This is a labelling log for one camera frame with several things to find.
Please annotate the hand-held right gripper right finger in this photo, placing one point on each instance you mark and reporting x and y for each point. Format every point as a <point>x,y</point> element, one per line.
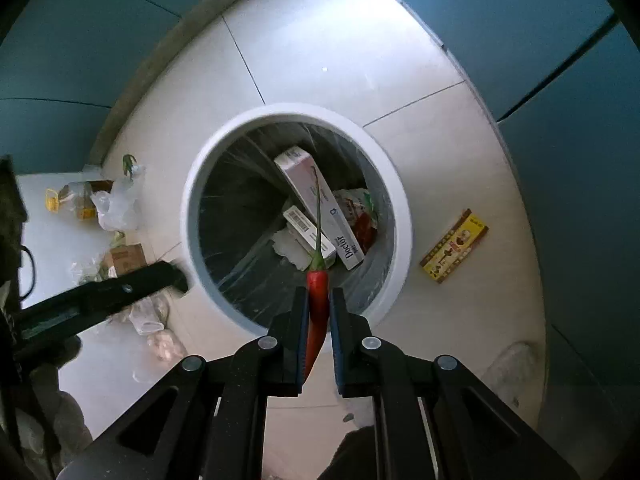
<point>333,345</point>

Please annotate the blue kitchen cabinet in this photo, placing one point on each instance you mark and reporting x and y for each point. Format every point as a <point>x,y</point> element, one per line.
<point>500,35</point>

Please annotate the yellow box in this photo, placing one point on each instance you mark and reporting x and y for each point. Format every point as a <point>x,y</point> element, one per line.
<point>455,245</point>

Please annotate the person's dark clothing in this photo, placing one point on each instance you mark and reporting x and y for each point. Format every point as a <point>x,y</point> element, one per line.
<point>350,455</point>

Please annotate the red snack bag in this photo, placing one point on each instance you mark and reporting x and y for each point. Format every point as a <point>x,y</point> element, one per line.
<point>362,215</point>

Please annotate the white round trash bin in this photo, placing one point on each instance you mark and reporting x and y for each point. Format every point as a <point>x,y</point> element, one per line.
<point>200,200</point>

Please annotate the green and white small box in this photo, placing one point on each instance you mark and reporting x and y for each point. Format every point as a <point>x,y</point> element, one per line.
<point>302,227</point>

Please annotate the small cardboard box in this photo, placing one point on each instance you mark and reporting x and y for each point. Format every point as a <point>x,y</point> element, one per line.
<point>125,259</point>

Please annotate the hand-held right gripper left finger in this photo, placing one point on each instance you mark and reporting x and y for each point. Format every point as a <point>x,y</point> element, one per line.
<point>302,340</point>

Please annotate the clear bag of pink items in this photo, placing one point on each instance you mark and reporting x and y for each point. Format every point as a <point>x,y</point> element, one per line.
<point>160,340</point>

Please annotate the grey slipper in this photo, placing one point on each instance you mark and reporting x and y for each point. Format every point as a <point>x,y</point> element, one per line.
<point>515,370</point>

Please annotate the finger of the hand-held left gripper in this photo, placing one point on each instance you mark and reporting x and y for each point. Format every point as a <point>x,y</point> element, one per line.
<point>110,292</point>

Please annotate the white plastic bag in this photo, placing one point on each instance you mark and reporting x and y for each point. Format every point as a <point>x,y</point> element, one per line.
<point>117,205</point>

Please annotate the yellow-capped oil bottle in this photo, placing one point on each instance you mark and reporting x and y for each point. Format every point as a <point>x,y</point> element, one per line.
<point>75,200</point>

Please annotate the long white toothpaste box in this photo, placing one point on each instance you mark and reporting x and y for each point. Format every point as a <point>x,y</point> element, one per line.
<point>300,170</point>

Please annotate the clear wrapper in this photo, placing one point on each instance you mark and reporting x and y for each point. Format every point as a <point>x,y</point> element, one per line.
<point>290,247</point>

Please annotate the red chili pepper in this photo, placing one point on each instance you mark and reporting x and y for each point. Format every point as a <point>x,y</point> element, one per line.
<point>317,305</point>

